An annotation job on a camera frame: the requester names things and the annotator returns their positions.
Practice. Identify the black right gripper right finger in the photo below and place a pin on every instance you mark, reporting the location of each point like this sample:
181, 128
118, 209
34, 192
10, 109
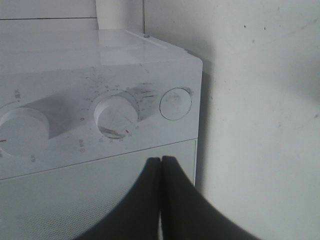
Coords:
186, 215

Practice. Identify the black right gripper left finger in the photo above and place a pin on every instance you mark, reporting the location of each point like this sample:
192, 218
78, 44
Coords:
136, 216

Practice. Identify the white microwave door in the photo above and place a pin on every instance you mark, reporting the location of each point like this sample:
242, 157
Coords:
62, 203

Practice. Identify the white timer knob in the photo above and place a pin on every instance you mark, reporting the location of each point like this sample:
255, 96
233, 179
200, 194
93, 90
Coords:
115, 117

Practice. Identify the round door release button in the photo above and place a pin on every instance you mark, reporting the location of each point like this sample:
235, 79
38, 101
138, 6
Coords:
175, 104

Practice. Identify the white microwave oven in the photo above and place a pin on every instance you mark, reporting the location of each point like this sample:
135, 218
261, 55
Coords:
65, 74

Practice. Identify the upper white power knob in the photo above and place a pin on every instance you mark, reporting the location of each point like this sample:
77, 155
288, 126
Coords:
24, 132

